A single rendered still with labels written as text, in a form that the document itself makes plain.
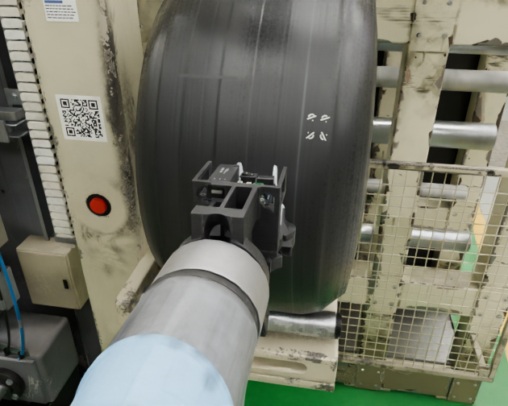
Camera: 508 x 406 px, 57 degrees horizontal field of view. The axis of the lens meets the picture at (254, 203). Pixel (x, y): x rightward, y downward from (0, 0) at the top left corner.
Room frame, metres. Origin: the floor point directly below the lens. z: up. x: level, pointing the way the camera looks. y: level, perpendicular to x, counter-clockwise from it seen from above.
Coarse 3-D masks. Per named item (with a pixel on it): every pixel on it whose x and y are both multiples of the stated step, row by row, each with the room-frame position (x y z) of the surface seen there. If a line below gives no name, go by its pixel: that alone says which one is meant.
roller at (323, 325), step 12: (276, 312) 0.59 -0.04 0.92; (324, 312) 0.59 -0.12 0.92; (276, 324) 0.58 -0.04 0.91; (288, 324) 0.57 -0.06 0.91; (300, 324) 0.57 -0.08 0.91; (312, 324) 0.57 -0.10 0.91; (324, 324) 0.57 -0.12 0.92; (336, 324) 0.57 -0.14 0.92; (312, 336) 0.57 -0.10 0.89; (324, 336) 0.56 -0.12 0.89; (336, 336) 0.56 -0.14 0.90
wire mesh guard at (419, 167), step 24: (384, 168) 1.02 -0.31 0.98; (408, 168) 1.01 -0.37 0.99; (432, 168) 1.00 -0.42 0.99; (456, 168) 0.99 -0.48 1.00; (480, 168) 0.98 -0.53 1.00; (504, 168) 0.98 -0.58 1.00; (480, 192) 0.99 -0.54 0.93; (504, 216) 0.97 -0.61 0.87; (432, 240) 1.00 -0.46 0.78; (384, 288) 1.02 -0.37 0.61; (408, 288) 1.00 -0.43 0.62; (456, 288) 0.98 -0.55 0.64; (504, 288) 0.96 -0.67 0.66; (384, 336) 1.01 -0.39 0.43; (504, 336) 0.95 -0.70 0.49; (360, 360) 1.02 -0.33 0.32; (384, 360) 1.02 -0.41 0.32; (456, 360) 0.97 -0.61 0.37
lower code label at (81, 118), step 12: (60, 96) 0.71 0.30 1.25; (72, 96) 0.71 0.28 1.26; (84, 96) 0.71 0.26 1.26; (60, 108) 0.71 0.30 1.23; (72, 108) 0.71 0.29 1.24; (84, 108) 0.71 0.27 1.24; (96, 108) 0.70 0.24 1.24; (60, 120) 0.71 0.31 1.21; (72, 120) 0.71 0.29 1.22; (84, 120) 0.71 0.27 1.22; (96, 120) 0.70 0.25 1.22; (72, 132) 0.71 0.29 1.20; (84, 132) 0.71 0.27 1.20; (96, 132) 0.70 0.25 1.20
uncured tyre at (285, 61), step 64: (192, 0) 0.61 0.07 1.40; (256, 0) 0.60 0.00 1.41; (320, 0) 0.59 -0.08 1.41; (192, 64) 0.54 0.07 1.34; (256, 64) 0.53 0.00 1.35; (320, 64) 0.52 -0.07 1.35; (192, 128) 0.50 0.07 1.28; (256, 128) 0.49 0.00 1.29; (320, 192) 0.46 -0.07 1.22; (320, 256) 0.46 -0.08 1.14
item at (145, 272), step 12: (144, 264) 0.68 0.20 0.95; (156, 264) 0.70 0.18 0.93; (132, 276) 0.65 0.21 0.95; (144, 276) 0.65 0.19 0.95; (132, 288) 0.62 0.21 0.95; (144, 288) 0.64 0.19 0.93; (120, 300) 0.59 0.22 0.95; (132, 300) 0.59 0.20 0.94; (120, 312) 0.58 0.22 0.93; (120, 324) 0.58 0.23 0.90
